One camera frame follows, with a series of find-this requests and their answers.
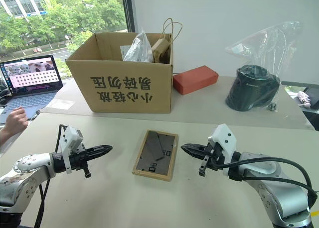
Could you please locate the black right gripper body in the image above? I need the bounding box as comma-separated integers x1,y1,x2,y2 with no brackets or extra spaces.
198,140,225,178

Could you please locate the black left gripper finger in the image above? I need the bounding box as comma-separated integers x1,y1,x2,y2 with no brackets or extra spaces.
87,149,113,162
86,144,113,155

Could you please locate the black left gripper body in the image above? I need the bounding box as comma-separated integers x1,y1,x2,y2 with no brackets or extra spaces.
68,148,93,179

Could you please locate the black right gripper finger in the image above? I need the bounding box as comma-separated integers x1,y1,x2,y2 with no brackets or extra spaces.
183,149,207,161
180,143,208,153

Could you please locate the blue open laptop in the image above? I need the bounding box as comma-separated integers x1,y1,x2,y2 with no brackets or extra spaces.
0,54,64,122

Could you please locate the person's bare hand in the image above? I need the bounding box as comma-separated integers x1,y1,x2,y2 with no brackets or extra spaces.
4,107,29,137

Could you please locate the brown cardboard box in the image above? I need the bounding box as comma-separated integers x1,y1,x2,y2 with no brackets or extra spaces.
65,32,174,114

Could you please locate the red rectangular box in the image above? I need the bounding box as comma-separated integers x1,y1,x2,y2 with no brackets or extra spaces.
172,65,220,96

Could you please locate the black round appliance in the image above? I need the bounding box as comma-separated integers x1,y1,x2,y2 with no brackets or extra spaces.
225,64,281,112

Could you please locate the brown paper bag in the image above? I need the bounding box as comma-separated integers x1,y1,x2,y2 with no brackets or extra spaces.
151,17,183,64

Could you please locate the clear plastic bag with parts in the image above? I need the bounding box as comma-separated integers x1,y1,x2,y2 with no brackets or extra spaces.
123,29,154,63

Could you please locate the pink folded item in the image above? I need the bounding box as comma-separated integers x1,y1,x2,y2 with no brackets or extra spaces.
297,91,313,109

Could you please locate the black object in plastic bag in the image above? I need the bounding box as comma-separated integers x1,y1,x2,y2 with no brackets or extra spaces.
224,20,309,113

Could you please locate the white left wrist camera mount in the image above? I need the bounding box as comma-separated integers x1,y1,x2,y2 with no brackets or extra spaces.
59,125,84,175

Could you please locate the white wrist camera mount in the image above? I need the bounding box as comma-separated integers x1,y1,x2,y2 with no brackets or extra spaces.
59,125,84,175
207,123,238,176

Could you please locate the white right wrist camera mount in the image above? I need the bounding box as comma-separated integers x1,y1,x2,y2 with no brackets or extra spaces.
207,123,238,176

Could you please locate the wooden picture frame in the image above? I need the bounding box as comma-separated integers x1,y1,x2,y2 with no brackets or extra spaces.
132,129,180,182

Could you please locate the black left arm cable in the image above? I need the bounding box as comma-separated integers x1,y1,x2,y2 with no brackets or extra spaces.
34,124,69,228

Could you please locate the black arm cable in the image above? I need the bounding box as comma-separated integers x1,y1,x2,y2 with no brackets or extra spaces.
34,124,69,228
212,156,319,207

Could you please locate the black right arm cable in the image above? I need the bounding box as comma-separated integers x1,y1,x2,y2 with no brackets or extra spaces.
212,156,319,207

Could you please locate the black window frame post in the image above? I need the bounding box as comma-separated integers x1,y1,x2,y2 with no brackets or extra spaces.
121,0,136,33

